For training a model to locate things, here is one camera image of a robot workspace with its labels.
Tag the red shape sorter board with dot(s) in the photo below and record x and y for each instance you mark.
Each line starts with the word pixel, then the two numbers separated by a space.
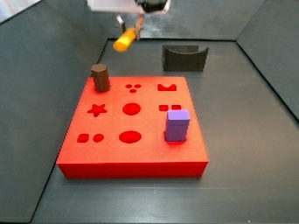
pixel 115 139

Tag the brown cylindrical peg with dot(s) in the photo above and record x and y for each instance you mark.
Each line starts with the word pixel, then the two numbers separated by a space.
pixel 99 72

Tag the yellow oval peg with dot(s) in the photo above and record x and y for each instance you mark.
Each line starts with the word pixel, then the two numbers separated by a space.
pixel 125 40

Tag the purple square peg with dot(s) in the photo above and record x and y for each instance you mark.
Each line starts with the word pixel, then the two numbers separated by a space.
pixel 176 125

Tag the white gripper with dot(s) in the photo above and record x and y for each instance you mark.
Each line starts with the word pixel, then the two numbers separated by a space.
pixel 131 6

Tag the black curved fixture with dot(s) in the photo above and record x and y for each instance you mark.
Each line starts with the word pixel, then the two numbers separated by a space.
pixel 184 58

